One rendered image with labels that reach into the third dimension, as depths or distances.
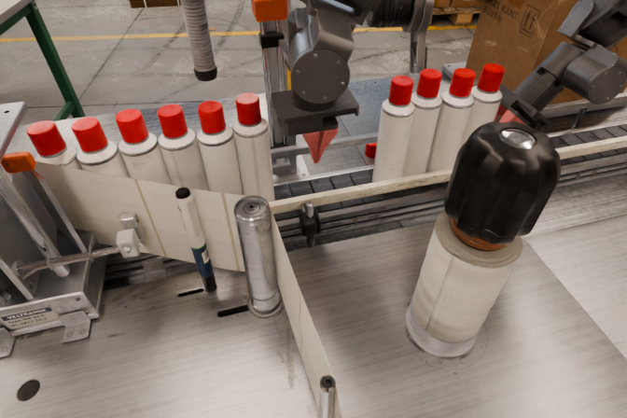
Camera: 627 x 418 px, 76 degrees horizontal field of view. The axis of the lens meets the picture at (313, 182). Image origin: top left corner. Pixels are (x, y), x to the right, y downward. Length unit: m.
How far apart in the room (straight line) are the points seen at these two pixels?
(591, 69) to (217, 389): 0.67
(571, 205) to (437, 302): 0.48
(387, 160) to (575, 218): 0.38
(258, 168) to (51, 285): 0.30
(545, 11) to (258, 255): 0.78
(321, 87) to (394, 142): 0.28
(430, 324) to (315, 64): 0.32
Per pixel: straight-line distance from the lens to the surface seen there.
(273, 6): 0.59
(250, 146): 0.59
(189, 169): 0.60
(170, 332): 0.58
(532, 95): 0.77
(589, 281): 0.78
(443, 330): 0.51
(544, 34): 1.01
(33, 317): 0.63
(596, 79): 0.72
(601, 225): 0.89
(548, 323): 0.64
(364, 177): 0.75
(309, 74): 0.39
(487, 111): 0.72
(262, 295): 0.53
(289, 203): 0.65
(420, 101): 0.66
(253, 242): 0.44
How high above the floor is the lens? 1.37
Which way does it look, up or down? 42 degrees down
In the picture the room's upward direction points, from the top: straight up
